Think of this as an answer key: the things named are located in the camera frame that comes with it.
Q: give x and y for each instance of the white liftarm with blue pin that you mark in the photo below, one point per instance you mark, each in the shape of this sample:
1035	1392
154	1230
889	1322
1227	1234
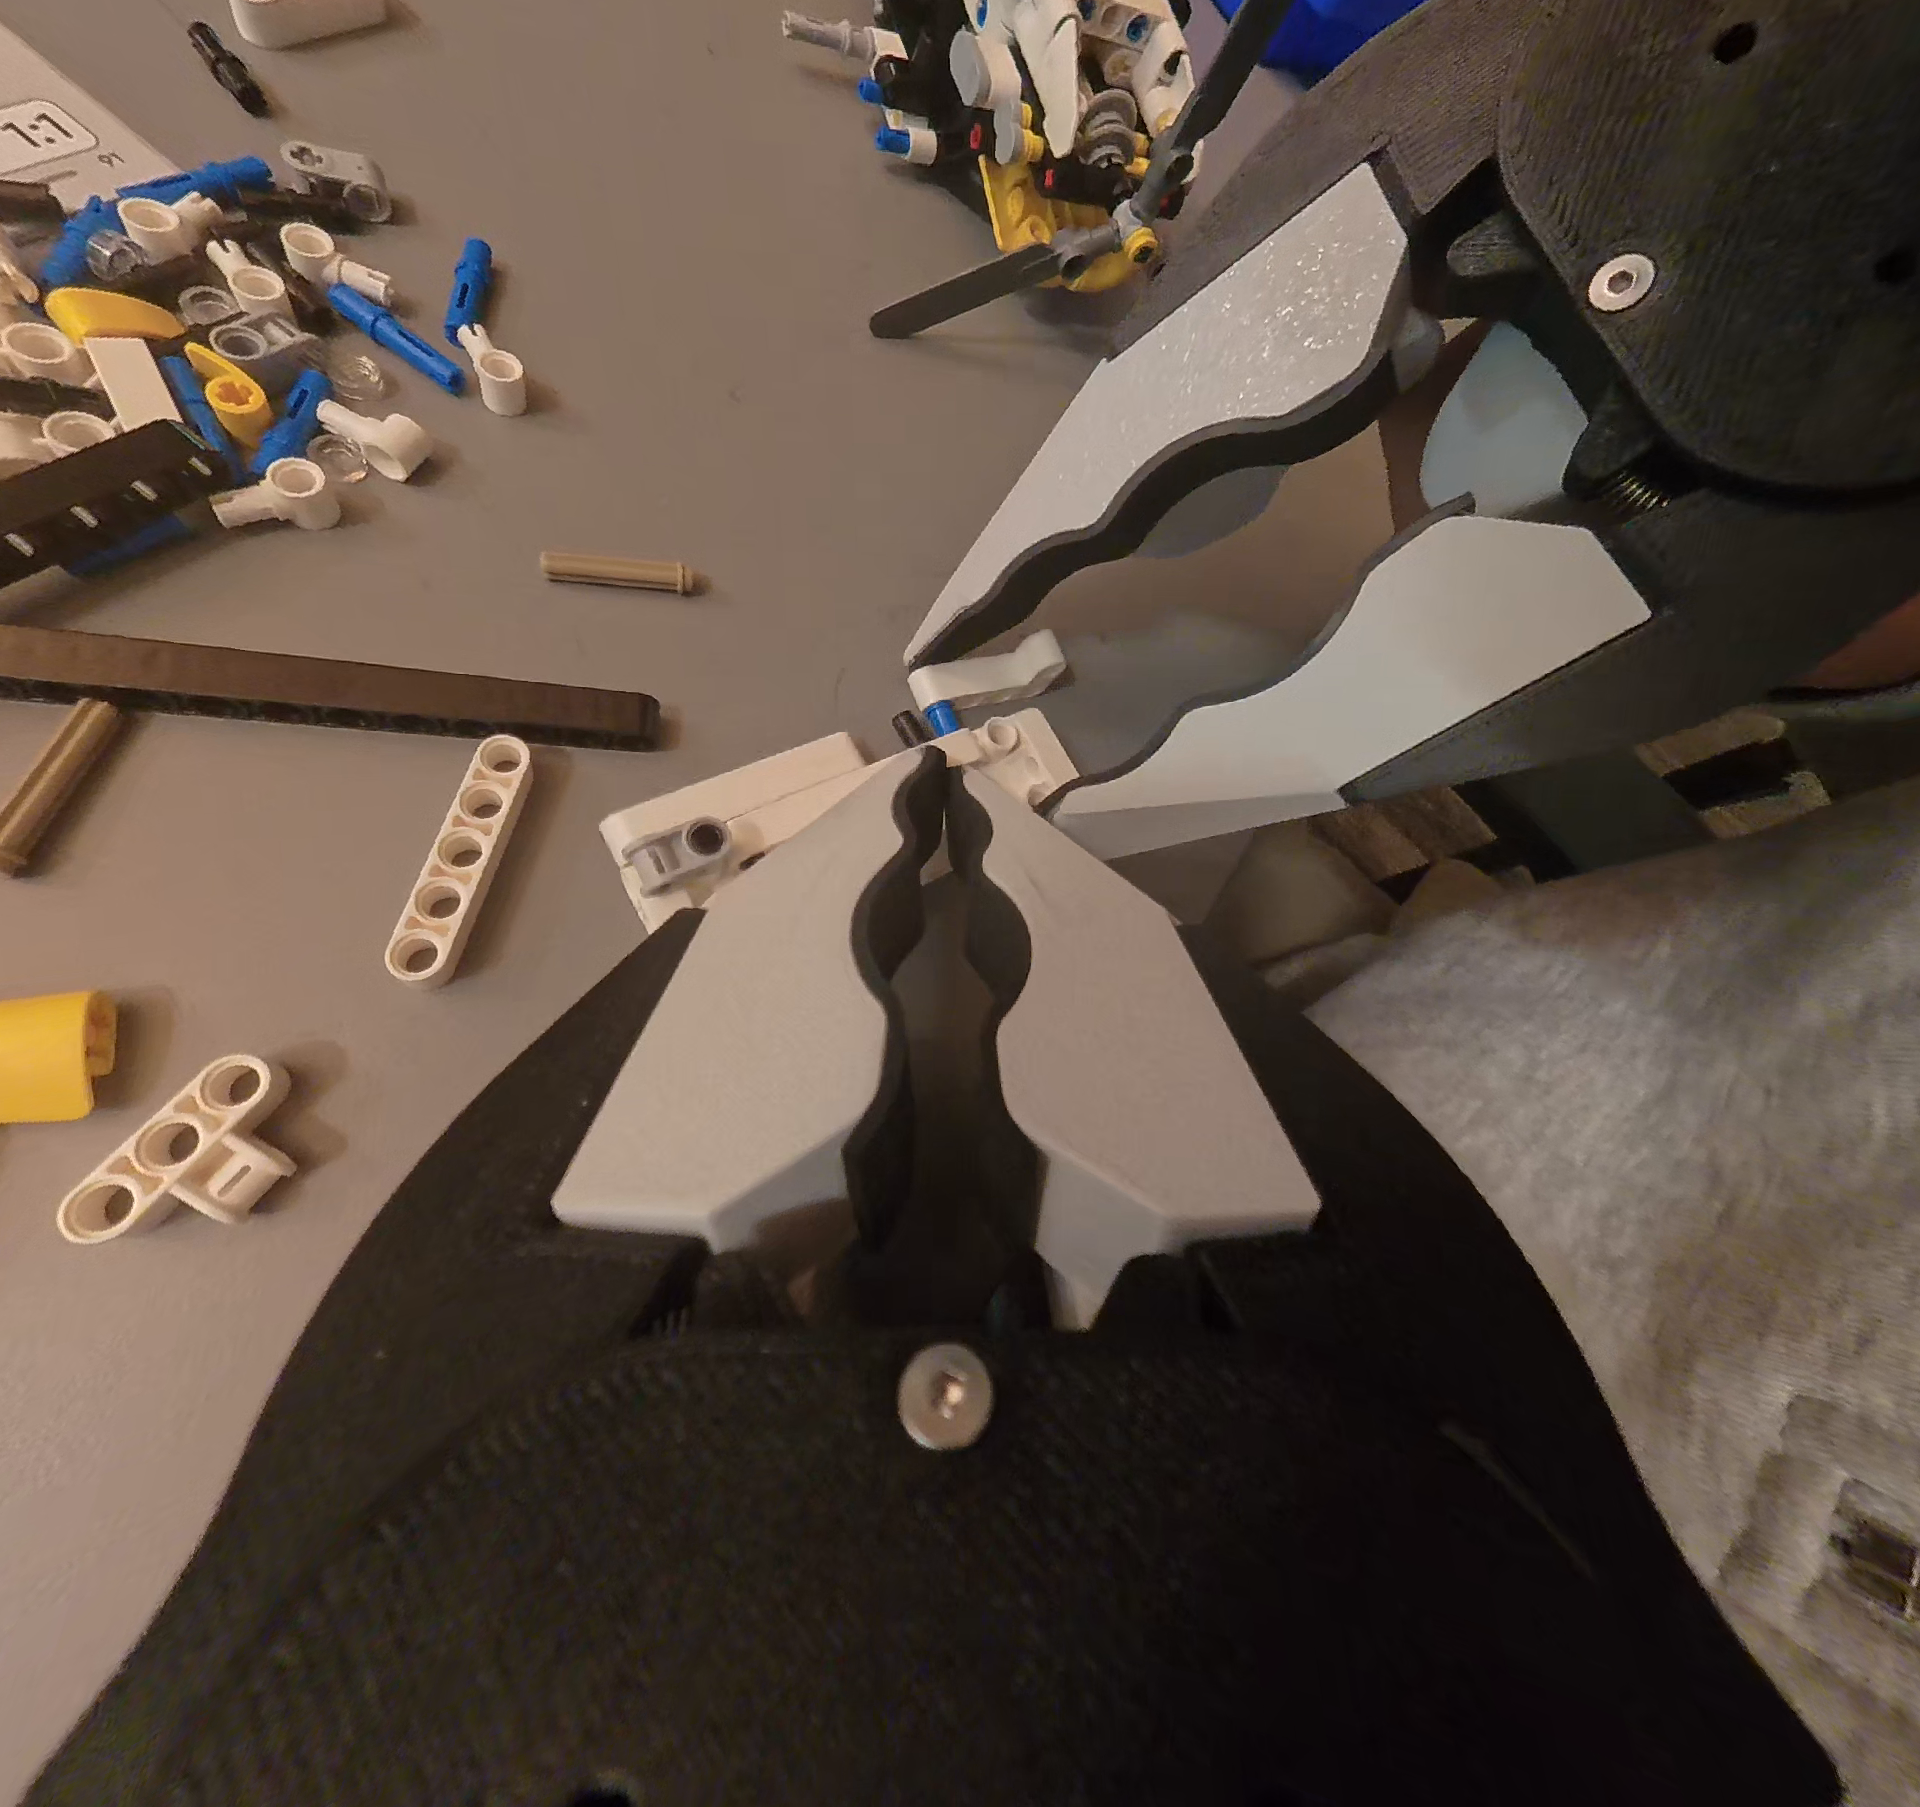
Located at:
991	668

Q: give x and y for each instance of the tan ridged lego pin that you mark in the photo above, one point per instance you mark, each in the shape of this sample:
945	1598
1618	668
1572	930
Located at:
619	573

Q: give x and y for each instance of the white five-hole lego beam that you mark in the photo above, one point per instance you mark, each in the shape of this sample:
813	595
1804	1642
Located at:
458	862

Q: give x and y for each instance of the long black lego strip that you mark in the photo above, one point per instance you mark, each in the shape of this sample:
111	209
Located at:
331	690

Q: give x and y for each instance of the lego plane model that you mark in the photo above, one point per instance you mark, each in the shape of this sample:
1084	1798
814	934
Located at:
1035	37

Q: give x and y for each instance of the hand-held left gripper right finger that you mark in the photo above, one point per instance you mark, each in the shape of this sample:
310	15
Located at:
1155	1088

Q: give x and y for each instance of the instruction booklet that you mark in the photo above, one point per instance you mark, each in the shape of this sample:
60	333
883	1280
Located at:
74	113

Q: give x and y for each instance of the pile of small lego pieces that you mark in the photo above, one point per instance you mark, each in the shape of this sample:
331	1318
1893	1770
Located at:
135	323

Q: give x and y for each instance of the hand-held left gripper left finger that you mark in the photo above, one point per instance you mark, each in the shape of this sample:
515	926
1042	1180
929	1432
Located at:
721	1058

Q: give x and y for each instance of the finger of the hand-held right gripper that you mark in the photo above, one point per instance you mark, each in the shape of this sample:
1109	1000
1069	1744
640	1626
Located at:
1425	668
1200	367

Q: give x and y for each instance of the black lego pin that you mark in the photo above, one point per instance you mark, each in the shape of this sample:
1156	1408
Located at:
229	67

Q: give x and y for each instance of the white T-shaped lego beam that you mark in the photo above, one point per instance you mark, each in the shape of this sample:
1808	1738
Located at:
180	1148

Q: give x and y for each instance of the white lego beam assembly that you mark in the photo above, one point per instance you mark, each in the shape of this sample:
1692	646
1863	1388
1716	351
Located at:
750	802

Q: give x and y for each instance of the tan lego axle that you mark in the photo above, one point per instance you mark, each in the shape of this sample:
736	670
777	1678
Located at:
52	788

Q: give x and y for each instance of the yellow lego panel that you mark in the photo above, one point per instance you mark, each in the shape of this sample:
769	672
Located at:
44	1058

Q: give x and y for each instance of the black holed lego beam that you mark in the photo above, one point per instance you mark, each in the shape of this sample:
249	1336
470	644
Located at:
104	503

